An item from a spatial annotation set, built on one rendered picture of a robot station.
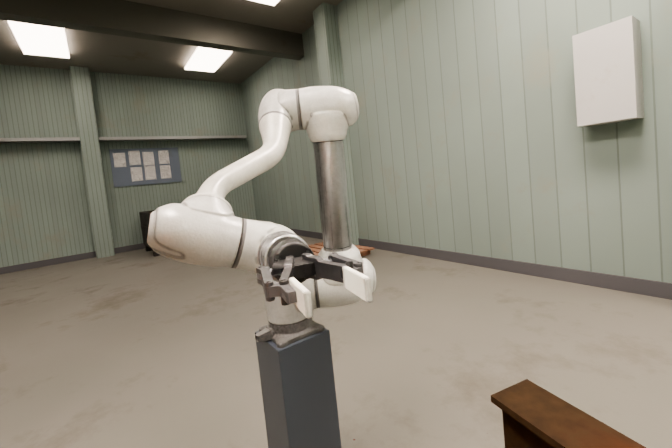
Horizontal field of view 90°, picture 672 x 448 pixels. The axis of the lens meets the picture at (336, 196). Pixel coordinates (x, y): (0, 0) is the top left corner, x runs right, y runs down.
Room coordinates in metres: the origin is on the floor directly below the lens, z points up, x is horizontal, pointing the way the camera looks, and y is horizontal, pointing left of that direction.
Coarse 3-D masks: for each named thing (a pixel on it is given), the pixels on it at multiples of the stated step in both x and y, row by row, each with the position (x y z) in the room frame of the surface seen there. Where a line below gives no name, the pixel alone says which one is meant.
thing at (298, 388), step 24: (312, 336) 1.12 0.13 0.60; (264, 360) 1.15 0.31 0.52; (288, 360) 1.06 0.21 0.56; (312, 360) 1.11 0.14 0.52; (264, 384) 1.17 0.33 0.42; (288, 384) 1.05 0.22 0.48; (312, 384) 1.10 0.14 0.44; (264, 408) 1.20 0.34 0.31; (288, 408) 1.05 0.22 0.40; (312, 408) 1.10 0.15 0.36; (336, 408) 1.15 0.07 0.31; (288, 432) 1.04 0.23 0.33; (312, 432) 1.09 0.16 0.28; (336, 432) 1.15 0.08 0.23
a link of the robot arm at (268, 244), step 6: (276, 234) 0.62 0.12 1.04; (282, 234) 0.60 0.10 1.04; (288, 234) 0.60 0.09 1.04; (294, 234) 0.65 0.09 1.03; (264, 240) 0.62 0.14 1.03; (270, 240) 0.60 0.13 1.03; (276, 240) 0.59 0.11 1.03; (282, 240) 0.59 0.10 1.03; (300, 240) 0.61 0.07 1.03; (264, 246) 0.60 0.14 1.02; (270, 246) 0.58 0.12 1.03; (258, 252) 0.62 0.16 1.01; (264, 252) 0.58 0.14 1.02; (270, 252) 0.58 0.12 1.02; (258, 258) 0.62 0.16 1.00; (264, 258) 0.58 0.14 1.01; (264, 264) 0.59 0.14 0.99
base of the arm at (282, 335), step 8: (304, 320) 1.13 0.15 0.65; (312, 320) 1.19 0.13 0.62; (264, 328) 1.18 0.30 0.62; (272, 328) 1.12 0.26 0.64; (280, 328) 1.11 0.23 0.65; (288, 328) 1.10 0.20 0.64; (296, 328) 1.11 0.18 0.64; (304, 328) 1.12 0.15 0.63; (312, 328) 1.14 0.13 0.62; (320, 328) 1.15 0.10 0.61; (256, 336) 1.12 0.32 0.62; (264, 336) 1.11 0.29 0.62; (272, 336) 1.11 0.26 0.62; (280, 336) 1.10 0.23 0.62; (288, 336) 1.09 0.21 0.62; (296, 336) 1.10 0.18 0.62; (304, 336) 1.12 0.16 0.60; (280, 344) 1.06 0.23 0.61; (288, 344) 1.08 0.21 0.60
